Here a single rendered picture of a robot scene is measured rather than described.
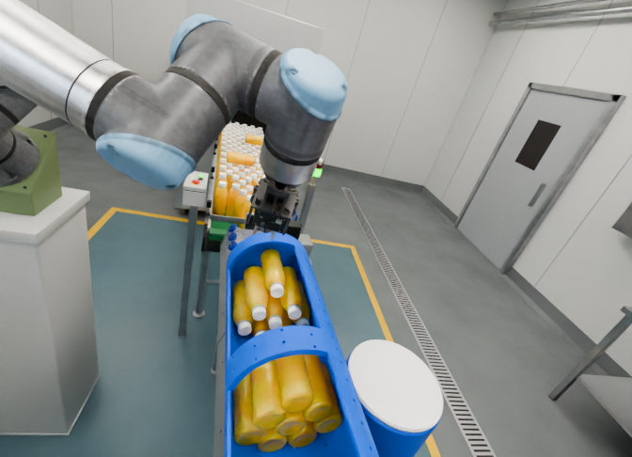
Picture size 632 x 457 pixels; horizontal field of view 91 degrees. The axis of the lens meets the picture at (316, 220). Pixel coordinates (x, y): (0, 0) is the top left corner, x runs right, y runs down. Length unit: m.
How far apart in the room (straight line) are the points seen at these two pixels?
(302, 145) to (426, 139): 5.87
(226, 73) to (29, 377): 1.54
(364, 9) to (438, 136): 2.47
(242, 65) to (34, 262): 1.05
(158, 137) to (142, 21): 5.38
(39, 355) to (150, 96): 1.36
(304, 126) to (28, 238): 1.01
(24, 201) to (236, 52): 1.01
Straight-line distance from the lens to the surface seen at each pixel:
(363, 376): 0.98
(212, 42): 0.44
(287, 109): 0.41
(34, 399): 1.87
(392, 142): 6.02
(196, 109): 0.39
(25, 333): 1.57
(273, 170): 0.47
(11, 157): 1.27
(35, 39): 0.45
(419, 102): 6.04
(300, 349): 0.70
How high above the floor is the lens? 1.76
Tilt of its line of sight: 26 degrees down
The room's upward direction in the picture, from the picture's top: 17 degrees clockwise
